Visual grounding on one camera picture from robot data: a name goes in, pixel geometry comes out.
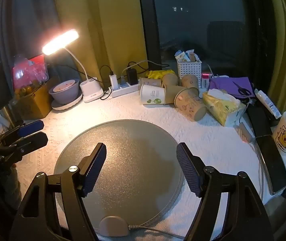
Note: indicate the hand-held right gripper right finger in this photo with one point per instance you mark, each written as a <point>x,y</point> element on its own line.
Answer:
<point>188,170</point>

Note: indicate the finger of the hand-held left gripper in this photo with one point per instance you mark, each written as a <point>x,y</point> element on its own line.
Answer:
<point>36,140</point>
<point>31,126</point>

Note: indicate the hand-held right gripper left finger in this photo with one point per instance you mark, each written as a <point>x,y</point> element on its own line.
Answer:
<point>95,172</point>

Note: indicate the brown printed paper cup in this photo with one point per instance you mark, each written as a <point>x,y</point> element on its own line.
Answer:
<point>190,104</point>

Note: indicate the white paper cup green print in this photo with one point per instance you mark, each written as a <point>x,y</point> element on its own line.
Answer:
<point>153,94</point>

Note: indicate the cardboard box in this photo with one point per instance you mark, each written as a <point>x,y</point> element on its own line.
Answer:
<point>34,103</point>

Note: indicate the white textured table cover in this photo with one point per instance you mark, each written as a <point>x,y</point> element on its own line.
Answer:
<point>208,140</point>

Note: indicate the round grey mat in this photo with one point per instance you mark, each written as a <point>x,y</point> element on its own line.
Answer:
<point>132,160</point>

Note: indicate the white round plate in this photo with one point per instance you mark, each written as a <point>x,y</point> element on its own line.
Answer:
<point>66,105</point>

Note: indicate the purple bowl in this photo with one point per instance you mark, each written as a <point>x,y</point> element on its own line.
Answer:
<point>64,91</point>

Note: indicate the pink plastic bag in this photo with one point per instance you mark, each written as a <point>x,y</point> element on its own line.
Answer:
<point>30,70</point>

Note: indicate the white oval controller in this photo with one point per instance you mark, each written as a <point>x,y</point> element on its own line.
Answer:
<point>112,227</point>

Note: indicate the white desk lamp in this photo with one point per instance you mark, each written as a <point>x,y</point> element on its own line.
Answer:
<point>91,90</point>

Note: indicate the yellow tissue pack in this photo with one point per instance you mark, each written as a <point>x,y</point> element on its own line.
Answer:
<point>223,108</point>

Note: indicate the black smartphone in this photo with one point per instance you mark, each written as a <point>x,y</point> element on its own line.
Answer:
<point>273,163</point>

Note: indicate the white power strip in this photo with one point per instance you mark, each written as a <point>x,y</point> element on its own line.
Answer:
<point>125,90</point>

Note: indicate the black flat case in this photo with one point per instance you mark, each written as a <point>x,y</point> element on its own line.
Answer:
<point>259,120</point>

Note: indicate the small red white bottle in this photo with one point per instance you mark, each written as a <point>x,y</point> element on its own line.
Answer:
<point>205,80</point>

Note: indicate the white charger plug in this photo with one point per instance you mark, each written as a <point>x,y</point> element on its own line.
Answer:
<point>113,81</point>

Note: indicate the purple cloth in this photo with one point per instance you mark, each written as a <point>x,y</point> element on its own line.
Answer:
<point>223,84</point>

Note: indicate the black scissors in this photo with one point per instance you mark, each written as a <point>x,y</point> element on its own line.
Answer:
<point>243,89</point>

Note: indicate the white plastic basket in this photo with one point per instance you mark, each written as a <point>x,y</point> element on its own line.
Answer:
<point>189,69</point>

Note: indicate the yellow rubber gloves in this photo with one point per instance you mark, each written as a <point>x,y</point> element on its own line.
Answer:
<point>158,74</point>

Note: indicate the black charger plug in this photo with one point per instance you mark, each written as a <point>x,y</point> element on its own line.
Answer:
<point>132,76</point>

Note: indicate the white tube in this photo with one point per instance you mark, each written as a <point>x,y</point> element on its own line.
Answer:
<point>267,103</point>

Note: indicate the grey curtain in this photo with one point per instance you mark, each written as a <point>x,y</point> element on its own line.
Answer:
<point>25,20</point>

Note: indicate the packets in basket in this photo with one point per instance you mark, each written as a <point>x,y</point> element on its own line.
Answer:
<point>186,56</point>

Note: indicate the black window frame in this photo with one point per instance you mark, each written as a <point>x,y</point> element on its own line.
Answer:
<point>149,22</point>

